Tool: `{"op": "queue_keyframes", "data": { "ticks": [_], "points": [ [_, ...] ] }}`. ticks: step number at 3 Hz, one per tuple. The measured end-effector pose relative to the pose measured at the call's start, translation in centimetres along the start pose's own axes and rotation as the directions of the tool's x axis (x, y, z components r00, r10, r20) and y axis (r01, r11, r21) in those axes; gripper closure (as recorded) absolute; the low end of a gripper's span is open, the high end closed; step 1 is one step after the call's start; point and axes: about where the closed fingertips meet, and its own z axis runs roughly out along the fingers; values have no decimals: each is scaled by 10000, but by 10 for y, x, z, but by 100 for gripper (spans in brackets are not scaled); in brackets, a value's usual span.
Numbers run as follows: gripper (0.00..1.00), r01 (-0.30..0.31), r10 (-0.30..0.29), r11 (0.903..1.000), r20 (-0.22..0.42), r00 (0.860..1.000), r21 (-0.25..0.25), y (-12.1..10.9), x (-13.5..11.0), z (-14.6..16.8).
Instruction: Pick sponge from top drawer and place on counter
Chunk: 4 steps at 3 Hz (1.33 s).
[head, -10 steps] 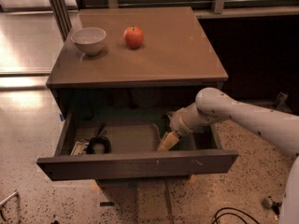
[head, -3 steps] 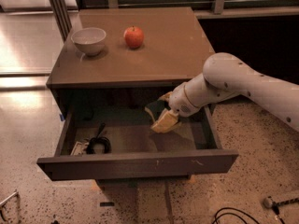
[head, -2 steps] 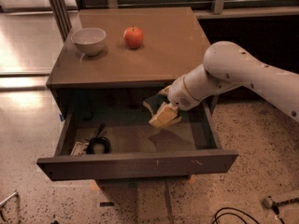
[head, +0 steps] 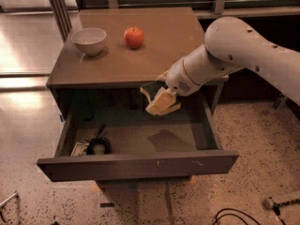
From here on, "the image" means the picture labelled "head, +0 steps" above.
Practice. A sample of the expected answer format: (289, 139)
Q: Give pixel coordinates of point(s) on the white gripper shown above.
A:
(178, 78)

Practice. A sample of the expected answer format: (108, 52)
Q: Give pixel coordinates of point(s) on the green and yellow sponge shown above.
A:
(151, 88)

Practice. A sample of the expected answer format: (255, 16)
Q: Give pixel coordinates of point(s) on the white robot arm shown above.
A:
(229, 45)

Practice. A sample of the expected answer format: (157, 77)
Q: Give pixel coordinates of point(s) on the open grey top drawer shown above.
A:
(126, 144)

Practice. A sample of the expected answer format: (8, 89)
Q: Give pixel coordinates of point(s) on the white box in drawer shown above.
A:
(79, 149)

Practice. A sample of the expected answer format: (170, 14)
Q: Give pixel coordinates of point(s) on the red apple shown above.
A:
(134, 37)

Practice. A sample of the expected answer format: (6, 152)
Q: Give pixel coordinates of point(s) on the white ceramic bowl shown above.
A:
(90, 41)

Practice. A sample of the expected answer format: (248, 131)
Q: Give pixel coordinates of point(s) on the blue tape piece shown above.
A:
(62, 118)

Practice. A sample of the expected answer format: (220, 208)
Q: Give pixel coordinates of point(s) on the grey plug on floor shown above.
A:
(275, 202)

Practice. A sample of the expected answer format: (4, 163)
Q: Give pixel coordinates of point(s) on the metal frame on floor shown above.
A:
(10, 209)

